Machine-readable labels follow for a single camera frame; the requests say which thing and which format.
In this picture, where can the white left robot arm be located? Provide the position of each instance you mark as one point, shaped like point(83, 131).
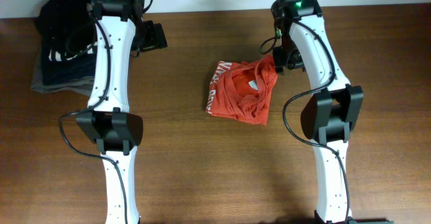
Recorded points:
point(121, 33)

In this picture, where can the red t-shirt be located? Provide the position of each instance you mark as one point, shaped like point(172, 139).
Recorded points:
point(242, 91)

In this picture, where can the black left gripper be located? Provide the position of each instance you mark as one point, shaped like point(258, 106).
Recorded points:
point(156, 36)

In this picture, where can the black folded garment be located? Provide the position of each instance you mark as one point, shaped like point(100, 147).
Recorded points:
point(66, 28)

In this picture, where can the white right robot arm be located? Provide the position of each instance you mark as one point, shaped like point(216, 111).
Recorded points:
point(331, 113)

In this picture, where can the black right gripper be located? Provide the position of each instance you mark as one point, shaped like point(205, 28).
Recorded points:
point(279, 61)

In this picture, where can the navy white striped folded garment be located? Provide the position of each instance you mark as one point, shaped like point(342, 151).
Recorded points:
point(57, 72)

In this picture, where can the grey folded garment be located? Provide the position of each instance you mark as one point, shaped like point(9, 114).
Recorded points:
point(81, 86)

